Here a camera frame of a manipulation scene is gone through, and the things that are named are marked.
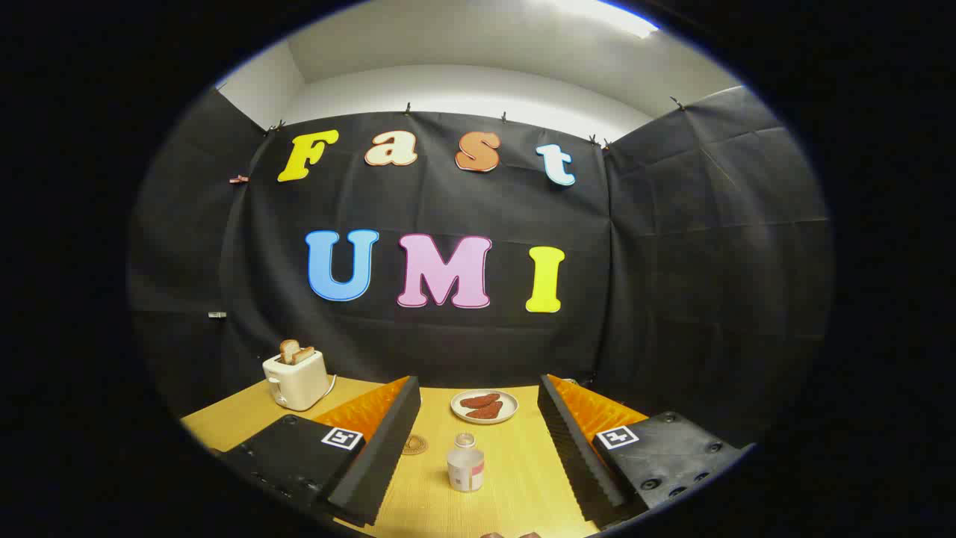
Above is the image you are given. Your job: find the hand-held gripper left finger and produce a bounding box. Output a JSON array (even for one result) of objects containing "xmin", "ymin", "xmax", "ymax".
[{"xmin": 213, "ymin": 376, "xmax": 422, "ymax": 528}]

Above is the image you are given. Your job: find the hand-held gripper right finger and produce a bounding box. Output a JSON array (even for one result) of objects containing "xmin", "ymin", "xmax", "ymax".
[{"xmin": 537, "ymin": 374, "xmax": 755, "ymax": 528}]

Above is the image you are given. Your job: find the clear juice bottle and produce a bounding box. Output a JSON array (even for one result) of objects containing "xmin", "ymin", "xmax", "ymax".
[{"xmin": 447, "ymin": 433, "xmax": 486, "ymax": 492}]

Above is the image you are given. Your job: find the wooden table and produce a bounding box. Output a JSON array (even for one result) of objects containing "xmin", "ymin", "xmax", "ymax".
[{"xmin": 181, "ymin": 376, "xmax": 602, "ymax": 538}]

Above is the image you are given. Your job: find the white round plate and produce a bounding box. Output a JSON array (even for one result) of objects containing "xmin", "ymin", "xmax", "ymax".
[{"xmin": 450, "ymin": 389, "xmax": 519, "ymax": 425}]

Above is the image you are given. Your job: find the cream toaster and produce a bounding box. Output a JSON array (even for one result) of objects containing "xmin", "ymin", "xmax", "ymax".
[{"xmin": 262, "ymin": 348, "xmax": 330, "ymax": 412}]

